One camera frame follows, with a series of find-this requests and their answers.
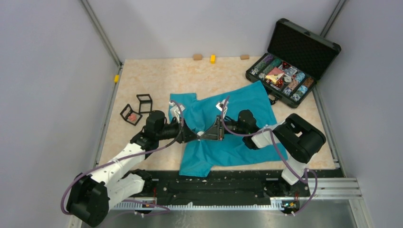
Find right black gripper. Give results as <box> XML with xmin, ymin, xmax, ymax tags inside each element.
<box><xmin>201</xmin><ymin>114</ymin><xmax>248</xmax><ymax>140</ymax></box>

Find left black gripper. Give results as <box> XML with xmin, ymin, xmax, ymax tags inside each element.
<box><xmin>156</xmin><ymin>117</ymin><xmax>200</xmax><ymax>143</ymax></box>

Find teal t-shirt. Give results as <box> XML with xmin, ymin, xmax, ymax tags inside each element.
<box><xmin>170</xmin><ymin>82</ymin><xmax>280</xmax><ymax>177</ymax></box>

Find black box with pink brooch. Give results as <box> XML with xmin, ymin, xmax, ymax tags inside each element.
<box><xmin>120</xmin><ymin>104</ymin><xmax>143</xmax><ymax>126</ymax></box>

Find black box with grey brooch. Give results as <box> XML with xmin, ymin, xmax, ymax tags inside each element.
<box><xmin>136</xmin><ymin>94</ymin><xmax>153</xmax><ymax>114</ymax></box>

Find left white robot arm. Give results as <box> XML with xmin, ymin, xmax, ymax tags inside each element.
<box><xmin>60</xmin><ymin>100</ymin><xmax>185</xmax><ymax>227</ymax></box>

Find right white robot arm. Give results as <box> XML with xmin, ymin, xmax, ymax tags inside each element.
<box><xmin>198</xmin><ymin>100</ymin><xmax>326</xmax><ymax>196</ymax></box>

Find yellow block at back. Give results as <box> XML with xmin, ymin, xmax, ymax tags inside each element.
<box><xmin>210</xmin><ymin>55</ymin><xmax>216</xmax><ymax>64</ymax></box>

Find left tan wooden block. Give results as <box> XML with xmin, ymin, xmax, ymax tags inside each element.
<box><xmin>192</xmin><ymin>54</ymin><xmax>203</xmax><ymax>61</ymax></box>

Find pink card in case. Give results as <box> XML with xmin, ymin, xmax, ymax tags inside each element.
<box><xmin>265</xmin><ymin>67</ymin><xmax>285</xmax><ymax>84</ymax></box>

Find black carrying case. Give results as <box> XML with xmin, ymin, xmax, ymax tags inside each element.
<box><xmin>245</xmin><ymin>18</ymin><xmax>342</xmax><ymax>108</ymax></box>

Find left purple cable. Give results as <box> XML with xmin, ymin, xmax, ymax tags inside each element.
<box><xmin>60</xmin><ymin>100</ymin><xmax>186</xmax><ymax>218</ymax></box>

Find purple cable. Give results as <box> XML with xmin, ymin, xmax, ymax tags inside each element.
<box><xmin>220</xmin><ymin>95</ymin><xmax>318</xmax><ymax>216</ymax></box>
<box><xmin>60</xmin><ymin>100</ymin><xmax>186</xmax><ymax>218</ymax></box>

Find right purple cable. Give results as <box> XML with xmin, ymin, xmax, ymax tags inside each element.
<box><xmin>220</xmin><ymin>95</ymin><xmax>318</xmax><ymax>216</ymax></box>

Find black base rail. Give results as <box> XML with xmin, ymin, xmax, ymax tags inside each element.
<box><xmin>125</xmin><ymin>170</ymin><xmax>344</xmax><ymax>207</ymax></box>

